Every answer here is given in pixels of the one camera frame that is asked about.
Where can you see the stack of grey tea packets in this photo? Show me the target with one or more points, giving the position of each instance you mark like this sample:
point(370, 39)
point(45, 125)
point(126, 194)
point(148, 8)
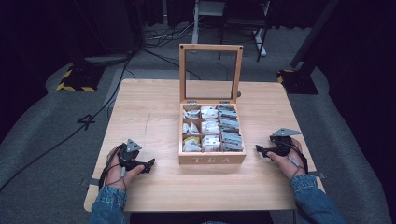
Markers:
point(229, 130)

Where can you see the black metal chair frame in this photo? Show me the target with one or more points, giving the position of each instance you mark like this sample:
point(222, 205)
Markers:
point(239, 21)

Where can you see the yellow tea packet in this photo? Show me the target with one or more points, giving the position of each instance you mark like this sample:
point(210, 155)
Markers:
point(190, 143)

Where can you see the stack of white tea packets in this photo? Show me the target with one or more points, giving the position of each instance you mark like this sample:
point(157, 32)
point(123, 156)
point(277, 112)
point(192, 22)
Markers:
point(210, 127)

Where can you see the loose white tea bags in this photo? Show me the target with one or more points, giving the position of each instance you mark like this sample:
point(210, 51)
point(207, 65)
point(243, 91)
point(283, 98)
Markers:
point(191, 128)

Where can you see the person's left hand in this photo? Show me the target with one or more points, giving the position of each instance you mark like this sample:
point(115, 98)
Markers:
point(113, 177)

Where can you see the wooden tea box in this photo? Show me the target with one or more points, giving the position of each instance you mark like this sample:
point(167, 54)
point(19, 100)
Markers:
point(186, 159)

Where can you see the white desk frame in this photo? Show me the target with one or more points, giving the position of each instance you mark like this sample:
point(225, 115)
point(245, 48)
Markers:
point(195, 21)

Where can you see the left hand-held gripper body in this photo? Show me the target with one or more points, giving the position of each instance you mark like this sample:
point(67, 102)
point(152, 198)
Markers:
point(128, 157)

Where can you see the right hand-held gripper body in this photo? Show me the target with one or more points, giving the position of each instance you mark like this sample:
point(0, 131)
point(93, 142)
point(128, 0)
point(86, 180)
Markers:
point(281, 146)

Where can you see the person's right hand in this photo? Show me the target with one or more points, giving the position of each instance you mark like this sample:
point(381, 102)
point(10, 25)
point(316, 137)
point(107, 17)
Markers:
point(289, 166)

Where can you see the grey tape strip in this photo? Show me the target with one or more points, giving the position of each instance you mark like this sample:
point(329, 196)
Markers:
point(317, 174)
point(91, 182)

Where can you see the black stand with striped base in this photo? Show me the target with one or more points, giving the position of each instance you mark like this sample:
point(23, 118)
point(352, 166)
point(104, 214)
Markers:
point(299, 82)
point(81, 77)

